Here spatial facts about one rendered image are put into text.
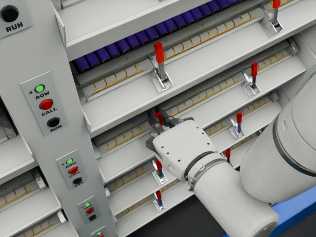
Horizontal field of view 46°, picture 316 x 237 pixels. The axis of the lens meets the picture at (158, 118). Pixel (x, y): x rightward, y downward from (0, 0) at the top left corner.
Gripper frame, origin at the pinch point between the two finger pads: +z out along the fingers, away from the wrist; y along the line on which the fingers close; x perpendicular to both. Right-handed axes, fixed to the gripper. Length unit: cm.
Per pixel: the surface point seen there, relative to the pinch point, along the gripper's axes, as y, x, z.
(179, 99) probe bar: 8.2, -2.2, 3.8
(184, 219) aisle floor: 8, -62, 4
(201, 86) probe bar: 14.7, -2.0, 4.1
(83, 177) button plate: -19.3, -1.1, -3.4
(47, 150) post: -23.1, 12.3, -5.2
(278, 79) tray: 35.4, -7.7, -0.9
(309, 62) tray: 44.4, -5.5, -2.3
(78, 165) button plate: -19.4, 3.6, -4.1
